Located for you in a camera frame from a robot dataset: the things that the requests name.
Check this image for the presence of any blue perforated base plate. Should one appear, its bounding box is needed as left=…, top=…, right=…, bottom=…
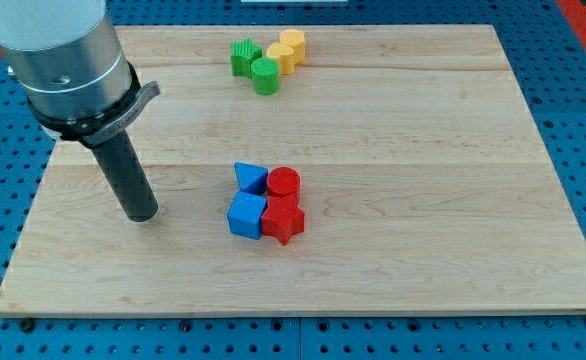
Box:
left=0, top=0, right=586, bottom=359

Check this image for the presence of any red star block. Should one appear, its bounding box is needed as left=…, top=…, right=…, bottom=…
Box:
left=261, top=195, right=305, bottom=246

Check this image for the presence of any black cylindrical pointer tool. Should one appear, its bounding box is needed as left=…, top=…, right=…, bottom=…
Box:
left=92, top=132, right=158, bottom=222

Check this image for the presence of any green cylinder block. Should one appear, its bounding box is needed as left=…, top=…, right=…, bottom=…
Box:
left=251, top=57, right=279, bottom=95

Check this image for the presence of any yellow heart block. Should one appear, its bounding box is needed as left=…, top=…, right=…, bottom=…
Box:
left=266, top=42, right=295, bottom=75

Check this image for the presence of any black clamp ring with lever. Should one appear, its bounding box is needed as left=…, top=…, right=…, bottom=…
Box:
left=26, top=61, right=162, bottom=149

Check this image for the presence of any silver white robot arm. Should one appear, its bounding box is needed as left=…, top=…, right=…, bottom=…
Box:
left=0, top=0, right=132, bottom=120

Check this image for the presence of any red cylinder block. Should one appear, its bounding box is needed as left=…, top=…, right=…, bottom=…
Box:
left=266, top=167, right=301, bottom=202

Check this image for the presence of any light wooden board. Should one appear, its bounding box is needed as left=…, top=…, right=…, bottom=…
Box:
left=0, top=25, right=586, bottom=318

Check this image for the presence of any blue triangle block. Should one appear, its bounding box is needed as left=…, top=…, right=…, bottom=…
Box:
left=234, top=162, right=268, bottom=195

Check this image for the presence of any yellow hexagon block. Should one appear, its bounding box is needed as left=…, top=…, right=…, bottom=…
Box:
left=279, top=28, right=306, bottom=64

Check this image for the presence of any blue cube block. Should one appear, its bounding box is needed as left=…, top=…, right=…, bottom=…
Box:
left=227, top=191, right=266, bottom=240

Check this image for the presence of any green star block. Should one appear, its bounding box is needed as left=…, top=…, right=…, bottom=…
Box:
left=230, top=38, right=263, bottom=78

